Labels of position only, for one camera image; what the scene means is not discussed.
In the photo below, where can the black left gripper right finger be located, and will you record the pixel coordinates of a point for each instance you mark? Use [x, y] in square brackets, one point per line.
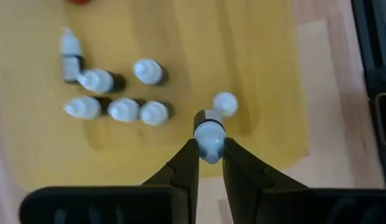
[289, 205]

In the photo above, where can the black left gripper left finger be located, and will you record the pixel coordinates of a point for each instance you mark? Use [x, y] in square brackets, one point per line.
[118, 205]

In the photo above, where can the small white-capped dropper bottle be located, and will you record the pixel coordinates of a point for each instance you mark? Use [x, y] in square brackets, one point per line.
[122, 109]
[147, 71]
[70, 46]
[209, 140]
[225, 104]
[94, 81]

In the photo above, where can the small dropper bottle red label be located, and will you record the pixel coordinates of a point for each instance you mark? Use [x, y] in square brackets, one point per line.
[153, 112]

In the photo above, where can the small dropper bottle brown label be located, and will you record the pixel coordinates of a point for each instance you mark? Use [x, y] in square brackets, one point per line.
[82, 107]

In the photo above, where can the yellow translucent plastic bin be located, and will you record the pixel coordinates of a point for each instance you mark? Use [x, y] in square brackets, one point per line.
[211, 46]

